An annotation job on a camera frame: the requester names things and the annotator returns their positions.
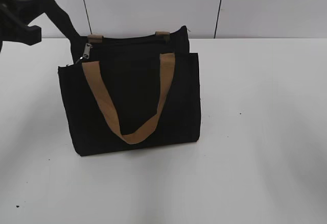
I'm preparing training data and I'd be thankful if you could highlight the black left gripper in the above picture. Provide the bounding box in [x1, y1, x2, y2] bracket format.
[1, 0, 83, 63]

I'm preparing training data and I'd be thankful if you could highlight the silver zipper pull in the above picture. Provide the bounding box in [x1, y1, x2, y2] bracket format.
[75, 43, 93, 64]

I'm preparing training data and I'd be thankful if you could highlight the black bag with tan handles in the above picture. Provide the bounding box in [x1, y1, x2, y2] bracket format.
[58, 26, 201, 156]

